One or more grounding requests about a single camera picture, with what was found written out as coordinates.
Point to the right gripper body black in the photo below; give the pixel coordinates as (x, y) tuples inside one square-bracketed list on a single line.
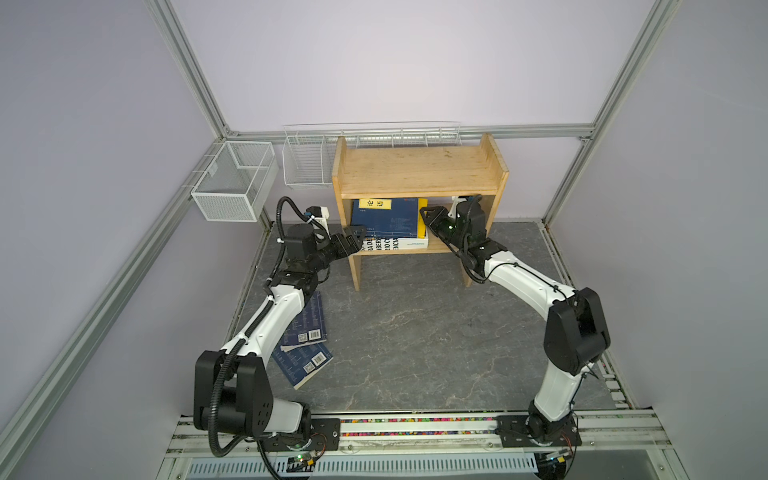
[(450, 235)]

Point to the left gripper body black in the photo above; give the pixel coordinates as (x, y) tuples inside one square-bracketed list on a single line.
[(327, 251)]

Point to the yellow book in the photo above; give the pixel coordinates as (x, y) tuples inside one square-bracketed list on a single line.
[(422, 230)]

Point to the white book black lettering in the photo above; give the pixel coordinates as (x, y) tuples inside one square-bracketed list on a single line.
[(394, 244)]

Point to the dark blue book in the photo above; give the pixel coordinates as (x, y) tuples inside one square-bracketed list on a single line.
[(301, 364), (387, 218), (307, 328)]

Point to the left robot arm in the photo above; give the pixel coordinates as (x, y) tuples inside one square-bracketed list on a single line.
[(233, 400)]

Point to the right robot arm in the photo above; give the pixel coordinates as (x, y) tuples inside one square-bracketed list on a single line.
[(576, 332)]

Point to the wooden two-tier bookshelf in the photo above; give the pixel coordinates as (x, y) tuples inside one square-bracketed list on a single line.
[(419, 172)]

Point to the white mesh box basket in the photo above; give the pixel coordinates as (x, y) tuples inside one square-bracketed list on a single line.
[(236, 183)]

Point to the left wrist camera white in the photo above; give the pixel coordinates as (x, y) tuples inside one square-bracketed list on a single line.
[(320, 214)]

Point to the white wire rack basket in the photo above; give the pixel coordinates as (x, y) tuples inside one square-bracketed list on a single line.
[(309, 149)]

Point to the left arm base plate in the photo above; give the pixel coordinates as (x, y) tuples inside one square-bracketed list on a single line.
[(319, 434)]

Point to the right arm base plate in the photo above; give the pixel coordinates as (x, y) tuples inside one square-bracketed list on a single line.
[(519, 430)]

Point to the white slotted cable duct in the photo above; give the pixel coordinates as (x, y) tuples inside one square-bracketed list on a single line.
[(376, 466)]

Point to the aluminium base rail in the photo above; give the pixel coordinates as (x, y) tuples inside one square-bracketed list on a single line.
[(455, 432)]

